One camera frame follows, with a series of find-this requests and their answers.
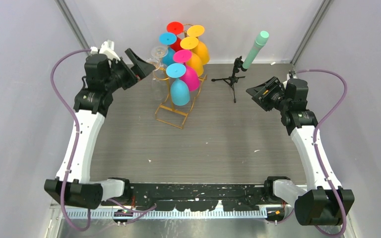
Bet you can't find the mint green microphone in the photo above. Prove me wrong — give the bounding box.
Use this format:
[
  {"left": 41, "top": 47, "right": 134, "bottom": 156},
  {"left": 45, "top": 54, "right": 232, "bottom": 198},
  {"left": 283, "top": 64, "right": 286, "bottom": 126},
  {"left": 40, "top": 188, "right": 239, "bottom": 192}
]
[{"left": 242, "top": 31, "right": 269, "bottom": 71}]

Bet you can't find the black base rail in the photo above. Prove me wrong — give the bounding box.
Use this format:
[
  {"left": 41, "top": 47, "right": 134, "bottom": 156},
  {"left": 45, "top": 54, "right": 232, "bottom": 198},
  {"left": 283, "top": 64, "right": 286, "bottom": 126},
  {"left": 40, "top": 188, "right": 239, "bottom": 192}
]
[{"left": 101, "top": 182, "right": 296, "bottom": 213}]

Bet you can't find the gold wire glass rack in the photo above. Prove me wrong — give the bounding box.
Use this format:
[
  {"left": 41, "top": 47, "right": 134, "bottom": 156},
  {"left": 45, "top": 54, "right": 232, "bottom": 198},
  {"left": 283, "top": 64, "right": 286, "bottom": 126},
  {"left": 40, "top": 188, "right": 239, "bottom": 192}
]
[{"left": 155, "top": 23, "right": 207, "bottom": 128}]

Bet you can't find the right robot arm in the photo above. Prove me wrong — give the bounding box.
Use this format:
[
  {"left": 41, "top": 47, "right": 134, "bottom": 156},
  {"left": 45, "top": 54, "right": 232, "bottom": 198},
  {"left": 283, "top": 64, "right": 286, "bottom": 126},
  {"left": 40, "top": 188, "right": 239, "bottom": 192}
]
[{"left": 246, "top": 77, "right": 355, "bottom": 226}]

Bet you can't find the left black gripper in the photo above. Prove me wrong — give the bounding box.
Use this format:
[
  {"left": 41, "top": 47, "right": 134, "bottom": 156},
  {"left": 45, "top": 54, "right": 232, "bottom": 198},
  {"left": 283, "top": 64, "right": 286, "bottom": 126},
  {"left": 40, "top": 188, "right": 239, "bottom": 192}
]
[{"left": 104, "top": 49, "right": 154, "bottom": 93}]

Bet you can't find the yellow wine glass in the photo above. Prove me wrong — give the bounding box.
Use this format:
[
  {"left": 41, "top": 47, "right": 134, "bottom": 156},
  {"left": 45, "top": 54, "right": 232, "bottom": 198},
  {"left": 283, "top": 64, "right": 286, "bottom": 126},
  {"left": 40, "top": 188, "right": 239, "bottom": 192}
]
[
  {"left": 187, "top": 25, "right": 210, "bottom": 65},
  {"left": 180, "top": 36, "right": 204, "bottom": 76}
]

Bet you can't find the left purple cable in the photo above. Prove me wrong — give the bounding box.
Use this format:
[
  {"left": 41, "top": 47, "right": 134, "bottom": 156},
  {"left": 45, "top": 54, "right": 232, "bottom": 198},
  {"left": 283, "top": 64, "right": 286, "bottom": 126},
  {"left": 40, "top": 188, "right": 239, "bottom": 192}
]
[{"left": 50, "top": 49, "right": 93, "bottom": 232}]

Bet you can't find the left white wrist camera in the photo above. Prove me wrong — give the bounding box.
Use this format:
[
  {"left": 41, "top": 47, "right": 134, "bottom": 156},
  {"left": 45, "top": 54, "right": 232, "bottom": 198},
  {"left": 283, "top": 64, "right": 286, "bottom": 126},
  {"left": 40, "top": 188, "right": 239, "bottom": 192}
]
[{"left": 90, "top": 40, "right": 121, "bottom": 61}]

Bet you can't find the red wine glass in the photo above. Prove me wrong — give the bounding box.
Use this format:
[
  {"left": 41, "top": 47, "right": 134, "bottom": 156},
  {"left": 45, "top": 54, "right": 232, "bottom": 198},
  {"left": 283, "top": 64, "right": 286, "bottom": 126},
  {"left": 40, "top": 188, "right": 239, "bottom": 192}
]
[{"left": 166, "top": 21, "right": 184, "bottom": 52}]

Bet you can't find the pink wine glass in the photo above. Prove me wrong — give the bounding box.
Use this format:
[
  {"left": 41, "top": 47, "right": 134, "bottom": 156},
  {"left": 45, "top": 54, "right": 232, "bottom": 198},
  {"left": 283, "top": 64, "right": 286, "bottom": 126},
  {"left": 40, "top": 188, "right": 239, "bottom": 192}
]
[{"left": 173, "top": 50, "right": 199, "bottom": 91}]

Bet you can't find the clear wine glass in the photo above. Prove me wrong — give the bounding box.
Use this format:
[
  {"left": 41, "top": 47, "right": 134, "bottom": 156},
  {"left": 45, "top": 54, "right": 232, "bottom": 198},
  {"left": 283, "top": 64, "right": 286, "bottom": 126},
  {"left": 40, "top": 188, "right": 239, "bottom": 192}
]
[
  {"left": 150, "top": 45, "right": 169, "bottom": 60},
  {"left": 146, "top": 58, "right": 168, "bottom": 102}
]

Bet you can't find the blue wine glass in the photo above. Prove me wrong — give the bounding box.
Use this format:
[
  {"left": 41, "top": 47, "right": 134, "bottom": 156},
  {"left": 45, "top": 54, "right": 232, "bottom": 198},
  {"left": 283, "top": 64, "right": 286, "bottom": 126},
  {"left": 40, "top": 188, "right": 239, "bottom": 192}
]
[
  {"left": 159, "top": 32, "right": 177, "bottom": 66},
  {"left": 166, "top": 63, "right": 190, "bottom": 106}
]

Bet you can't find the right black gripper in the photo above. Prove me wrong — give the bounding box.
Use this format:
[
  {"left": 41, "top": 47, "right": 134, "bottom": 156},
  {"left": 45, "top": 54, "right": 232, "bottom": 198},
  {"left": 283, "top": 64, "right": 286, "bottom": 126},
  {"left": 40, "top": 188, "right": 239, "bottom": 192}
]
[{"left": 246, "top": 76, "right": 290, "bottom": 113}]

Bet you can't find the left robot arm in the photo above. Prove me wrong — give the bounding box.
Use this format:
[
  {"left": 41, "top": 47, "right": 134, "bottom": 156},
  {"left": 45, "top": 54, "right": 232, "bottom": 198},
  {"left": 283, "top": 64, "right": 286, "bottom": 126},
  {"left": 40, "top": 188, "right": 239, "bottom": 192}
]
[{"left": 44, "top": 48, "right": 155, "bottom": 209}]

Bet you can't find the black tripod stand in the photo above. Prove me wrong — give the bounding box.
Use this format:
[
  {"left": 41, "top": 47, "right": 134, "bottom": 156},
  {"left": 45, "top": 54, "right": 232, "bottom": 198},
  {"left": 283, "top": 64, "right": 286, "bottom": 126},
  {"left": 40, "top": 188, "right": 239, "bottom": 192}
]
[{"left": 211, "top": 56, "right": 247, "bottom": 103}]

